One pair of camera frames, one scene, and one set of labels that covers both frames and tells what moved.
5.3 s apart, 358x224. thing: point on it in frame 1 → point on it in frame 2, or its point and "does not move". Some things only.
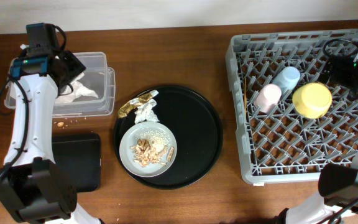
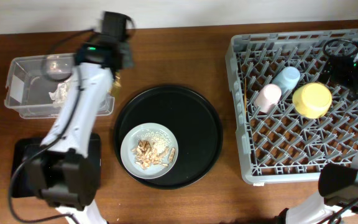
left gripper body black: (74, 66) → (129, 50)
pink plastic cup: (267, 98) does not move
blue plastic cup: (286, 78) does not move
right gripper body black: (357, 76) does not move
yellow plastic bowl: (312, 100) does not move
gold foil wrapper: (129, 105) → (116, 85)
